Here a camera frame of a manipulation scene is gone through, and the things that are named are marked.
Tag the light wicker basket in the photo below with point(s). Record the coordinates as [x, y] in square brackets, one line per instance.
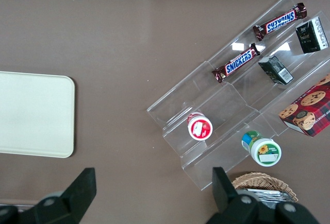
[257, 181]

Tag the Snickers chocolate bar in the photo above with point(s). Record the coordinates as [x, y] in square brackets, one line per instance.
[238, 61]
[279, 21]

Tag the red tartan cookie box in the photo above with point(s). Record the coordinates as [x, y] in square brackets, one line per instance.
[309, 110]

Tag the small black white carton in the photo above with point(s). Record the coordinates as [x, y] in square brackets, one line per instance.
[310, 36]
[274, 70]

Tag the green sunflower lid cup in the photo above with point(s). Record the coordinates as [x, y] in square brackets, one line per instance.
[264, 152]

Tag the red strawberry yogurt cup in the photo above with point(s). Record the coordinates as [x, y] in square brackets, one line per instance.
[199, 128]

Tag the clear acrylic stepped display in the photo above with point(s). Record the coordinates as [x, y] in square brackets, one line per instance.
[232, 105]

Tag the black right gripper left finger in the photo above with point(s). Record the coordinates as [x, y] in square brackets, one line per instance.
[74, 198]

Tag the cream plastic tray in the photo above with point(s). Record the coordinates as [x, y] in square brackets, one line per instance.
[33, 116]

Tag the silver foil pack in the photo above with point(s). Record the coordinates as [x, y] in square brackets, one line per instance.
[273, 195]

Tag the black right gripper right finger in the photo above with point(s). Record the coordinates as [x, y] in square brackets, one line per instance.
[227, 200]

